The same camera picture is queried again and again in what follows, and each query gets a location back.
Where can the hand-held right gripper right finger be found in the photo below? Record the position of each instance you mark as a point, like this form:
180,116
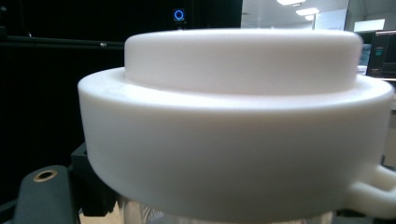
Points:
351,217

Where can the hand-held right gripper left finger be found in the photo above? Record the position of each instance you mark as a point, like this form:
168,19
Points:
46,199

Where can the dark computer monitor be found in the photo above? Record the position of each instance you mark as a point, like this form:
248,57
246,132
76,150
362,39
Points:
383,53

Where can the ceiling light panel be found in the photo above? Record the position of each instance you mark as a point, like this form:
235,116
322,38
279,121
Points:
307,11
289,1

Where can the black horizontal bar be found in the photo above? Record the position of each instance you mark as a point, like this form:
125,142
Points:
62,42

